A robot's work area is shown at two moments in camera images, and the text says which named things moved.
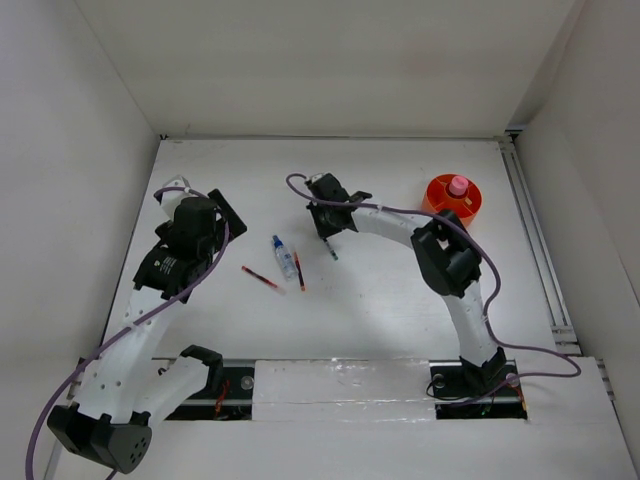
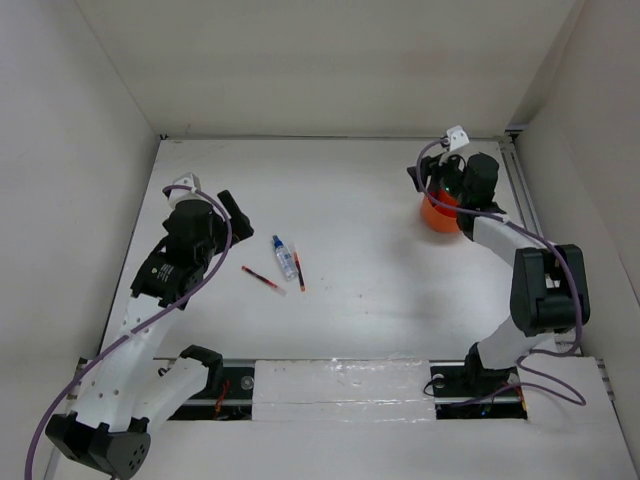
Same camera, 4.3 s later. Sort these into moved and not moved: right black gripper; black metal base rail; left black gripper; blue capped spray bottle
Moved: right black gripper
Not moved: left black gripper; blue capped spray bottle; black metal base rail
